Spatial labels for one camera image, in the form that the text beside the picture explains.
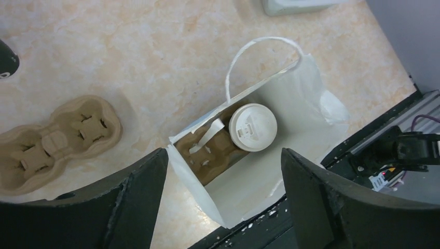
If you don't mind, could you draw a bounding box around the stack of paper cups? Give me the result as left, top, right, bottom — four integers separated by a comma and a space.
0, 40, 20, 79

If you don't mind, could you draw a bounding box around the brown cardboard cup carrier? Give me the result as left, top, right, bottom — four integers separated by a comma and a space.
1, 95, 123, 196

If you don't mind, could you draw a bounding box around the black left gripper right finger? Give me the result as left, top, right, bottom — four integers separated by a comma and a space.
281, 148, 439, 248

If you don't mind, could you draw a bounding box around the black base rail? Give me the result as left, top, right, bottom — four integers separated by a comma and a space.
194, 90, 439, 248

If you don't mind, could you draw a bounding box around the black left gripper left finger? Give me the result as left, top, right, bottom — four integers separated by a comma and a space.
1, 148, 168, 248

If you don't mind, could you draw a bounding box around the white plastic basket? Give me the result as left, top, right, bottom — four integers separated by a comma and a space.
262, 0, 347, 16

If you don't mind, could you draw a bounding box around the white plastic cup lid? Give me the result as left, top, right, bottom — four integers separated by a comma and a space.
229, 103, 278, 152

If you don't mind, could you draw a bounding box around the light blue paper bag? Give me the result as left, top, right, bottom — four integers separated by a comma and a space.
167, 37, 350, 228

